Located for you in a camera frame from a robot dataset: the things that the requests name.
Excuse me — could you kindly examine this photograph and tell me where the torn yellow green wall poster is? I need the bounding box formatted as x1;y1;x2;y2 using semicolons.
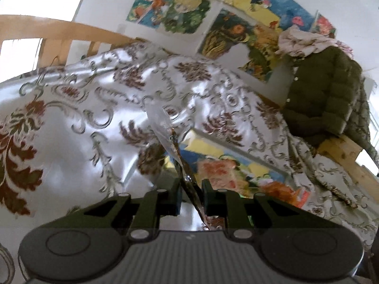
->
197;7;285;83

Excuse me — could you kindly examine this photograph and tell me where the green puffer jacket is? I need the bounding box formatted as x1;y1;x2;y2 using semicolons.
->
281;46;379;160

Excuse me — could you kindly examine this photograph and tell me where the bright window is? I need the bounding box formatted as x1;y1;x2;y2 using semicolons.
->
0;0;89;77

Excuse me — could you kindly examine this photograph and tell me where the red white cracker packet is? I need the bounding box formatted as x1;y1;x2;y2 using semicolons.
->
197;157;238;184

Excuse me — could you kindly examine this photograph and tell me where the cartoon girls wall poster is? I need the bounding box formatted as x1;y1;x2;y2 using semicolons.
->
126;0;212;36

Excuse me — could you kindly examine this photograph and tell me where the wooden bed end board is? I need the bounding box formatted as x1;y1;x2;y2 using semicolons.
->
315;134;379;202

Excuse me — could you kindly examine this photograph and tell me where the orange chicken leg packet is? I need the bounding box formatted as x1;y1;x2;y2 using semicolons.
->
261;180;311;209

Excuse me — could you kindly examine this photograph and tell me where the wooden bed rail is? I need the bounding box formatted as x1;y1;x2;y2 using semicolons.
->
0;15;140;66

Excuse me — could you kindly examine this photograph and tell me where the pink floral cloth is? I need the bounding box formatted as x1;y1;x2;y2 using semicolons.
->
275;25;354;58

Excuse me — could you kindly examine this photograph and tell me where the grey cartoon print tray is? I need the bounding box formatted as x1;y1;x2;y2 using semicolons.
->
161;129;297;208

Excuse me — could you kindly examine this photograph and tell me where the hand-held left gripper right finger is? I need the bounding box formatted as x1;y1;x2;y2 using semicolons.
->
201;179;300;240

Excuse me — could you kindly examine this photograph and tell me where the floral satin blanket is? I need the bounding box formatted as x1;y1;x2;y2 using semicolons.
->
0;41;379;284

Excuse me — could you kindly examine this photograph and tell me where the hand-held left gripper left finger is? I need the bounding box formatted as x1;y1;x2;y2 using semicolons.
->
83;180;182;241

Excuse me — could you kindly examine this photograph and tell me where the brown snack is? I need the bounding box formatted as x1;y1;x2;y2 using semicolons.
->
146;105;215;233

